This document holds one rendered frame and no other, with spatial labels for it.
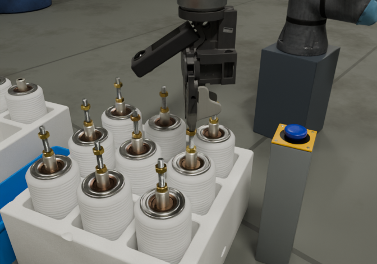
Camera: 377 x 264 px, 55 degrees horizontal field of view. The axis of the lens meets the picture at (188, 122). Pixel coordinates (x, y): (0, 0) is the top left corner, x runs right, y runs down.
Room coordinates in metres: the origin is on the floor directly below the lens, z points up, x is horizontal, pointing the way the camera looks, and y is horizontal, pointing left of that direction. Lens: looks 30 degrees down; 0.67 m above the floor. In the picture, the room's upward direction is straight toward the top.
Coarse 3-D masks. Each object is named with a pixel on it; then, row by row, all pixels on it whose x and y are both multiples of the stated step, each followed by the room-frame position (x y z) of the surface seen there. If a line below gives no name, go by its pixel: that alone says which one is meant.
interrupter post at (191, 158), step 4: (196, 152) 0.55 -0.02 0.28; (188, 156) 0.55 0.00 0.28; (192, 156) 0.54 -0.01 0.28; (196, 156) 0.55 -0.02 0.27; (188, 160) 0.55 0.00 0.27; (192, 160) 0.54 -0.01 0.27; (196, 160) 0.55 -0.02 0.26; (188, 164) 0.55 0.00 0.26; (192, 164) 0.54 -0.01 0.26; (196, 164) 0.55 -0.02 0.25
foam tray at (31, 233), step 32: (224, 192) 0.55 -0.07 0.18; (32, 224) 0.47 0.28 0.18; (64, 224) 0.47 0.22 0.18; (192, 224) 0.48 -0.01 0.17; (224, 224) 0.51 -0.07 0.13; (32, 256) 0.48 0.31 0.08; (64, 256) 0.45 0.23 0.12; (96, 256) 0.41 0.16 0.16; (128, 256) 0.40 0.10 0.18; (192, 256) 0.40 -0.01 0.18; (224, 256) 0.53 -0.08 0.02
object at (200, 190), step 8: (168, 168) 0.55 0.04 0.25; (168, 176) 0.53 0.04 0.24; (176, 176) 0.52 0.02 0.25; (184, 176) 0.52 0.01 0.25; (192, 176) 0.52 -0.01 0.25; (200, 176) 0.52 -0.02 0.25; (208, 176) 0.52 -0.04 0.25; (168, 184) 0.54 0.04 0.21; (176, 184) 0.52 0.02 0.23; (184, 184) 0.51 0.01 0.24; (192, 184) 0.51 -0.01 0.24; (200, 184) 0.51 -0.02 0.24; (208, 184) 0.52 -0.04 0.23; (184, 192) 0.51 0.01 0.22; (192, 192) 0.51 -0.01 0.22; (200, 192) 0.51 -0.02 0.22; (208, 192) 0.52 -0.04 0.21; (192, 200) 0.51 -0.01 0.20; (200, 200) 0.51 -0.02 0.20; (208, 200) 0.52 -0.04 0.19; (192, 208) 0.51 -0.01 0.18; (200, 208) 0.51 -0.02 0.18; (208, 208) 0.52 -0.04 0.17
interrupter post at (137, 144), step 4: (132, 140) 0.60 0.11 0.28; (136, 140) 0.59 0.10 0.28; (140, 140) 0.60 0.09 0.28; (132, 144) 0.60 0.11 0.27; (136, 144) 0.59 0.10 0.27; (140, 144) 0.60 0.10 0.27; (132, 148) 0.60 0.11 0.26; (136, 148) 0.59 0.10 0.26; (140, 148) 0.59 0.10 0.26; (136, 152) 0.59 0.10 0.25
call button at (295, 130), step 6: (288, 126) 0.56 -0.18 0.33; (294, 126) 0.56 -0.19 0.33; (300, 126) 0.56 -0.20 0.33; (288, 132) 0.54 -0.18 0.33; (294, 132) 0.54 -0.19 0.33; (300, 132) 0.54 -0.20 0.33; (306, 132) 0.54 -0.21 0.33; (288, 138) 0.54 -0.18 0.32; (294, 138) 0.53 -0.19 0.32; (300, 138) 0.53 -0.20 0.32
